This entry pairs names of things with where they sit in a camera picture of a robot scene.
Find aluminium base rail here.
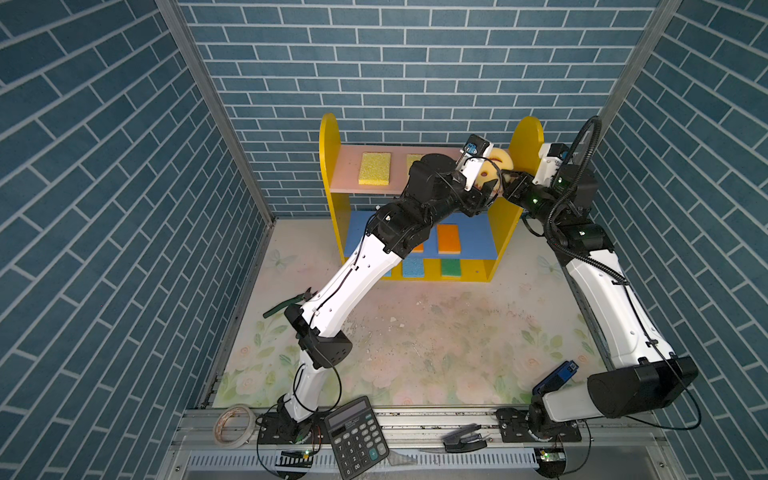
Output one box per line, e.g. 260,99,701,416
157,406,684,479

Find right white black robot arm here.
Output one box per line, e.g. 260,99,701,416
502,165,699,441

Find bright green sponge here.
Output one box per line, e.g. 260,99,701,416
441,259,462,278

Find black binder clip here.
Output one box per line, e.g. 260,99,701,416
442,423,488,454

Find pale yellow sponge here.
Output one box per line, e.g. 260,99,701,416
437,224,462,255

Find yellow sponge front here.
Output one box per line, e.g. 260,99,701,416
358,152,391,186

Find green handled pliers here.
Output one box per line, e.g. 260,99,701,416
262,288,315,319

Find black desk calculator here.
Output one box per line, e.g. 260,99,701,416
324,396,390,480

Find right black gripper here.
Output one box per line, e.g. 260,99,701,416
500,167,562,231

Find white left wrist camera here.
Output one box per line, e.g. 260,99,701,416
456,134,494,191

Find yellow pink blue shelf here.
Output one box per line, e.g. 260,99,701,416
318,112,546,283

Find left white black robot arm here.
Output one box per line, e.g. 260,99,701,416
262,153,503,443

